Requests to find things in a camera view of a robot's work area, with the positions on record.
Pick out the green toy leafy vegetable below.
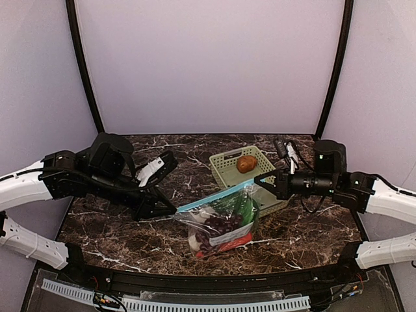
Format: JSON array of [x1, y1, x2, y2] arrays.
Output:
[[229, 191, 259, 227]]

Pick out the dark red toy grapes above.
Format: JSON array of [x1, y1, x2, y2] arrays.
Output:
[[194, 214, 240, 252]]

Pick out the red toy chili pepper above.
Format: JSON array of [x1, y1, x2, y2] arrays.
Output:
[[196, 233, 253, 258]]

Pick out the clear zip top bag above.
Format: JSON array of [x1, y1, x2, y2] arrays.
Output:
[[174, 179, 261, 258]]

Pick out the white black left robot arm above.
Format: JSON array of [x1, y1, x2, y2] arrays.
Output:
[[1, 133, 178, 270]]

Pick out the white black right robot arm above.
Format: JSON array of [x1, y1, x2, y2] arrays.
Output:
[[254, 140, 415, 272]]

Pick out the brown toy mushroom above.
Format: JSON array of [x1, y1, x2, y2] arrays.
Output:
[[236, 155, 257, 174]]

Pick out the pale green plastic basket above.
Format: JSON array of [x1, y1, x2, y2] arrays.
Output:
[[209, 146, 288, 218]]

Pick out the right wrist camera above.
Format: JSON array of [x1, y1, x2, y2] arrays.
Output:
[[273, 135, 301, 174]]

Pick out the black front frame rail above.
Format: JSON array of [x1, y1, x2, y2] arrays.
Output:
[[85, 265, 341, 294]]

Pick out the white slotted cable duct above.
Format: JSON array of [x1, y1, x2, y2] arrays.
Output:
[[42, 278, 311, 312]]

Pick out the black frame right post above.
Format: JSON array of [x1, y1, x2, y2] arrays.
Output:
[[314, 0, 354, 140]]

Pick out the black frame post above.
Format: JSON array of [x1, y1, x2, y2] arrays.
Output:
[[65, 0, 105, 133], [314, 0, 354, 140]]

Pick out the black frame left post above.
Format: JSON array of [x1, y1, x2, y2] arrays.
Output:
[[65, 0, 105, 133]]

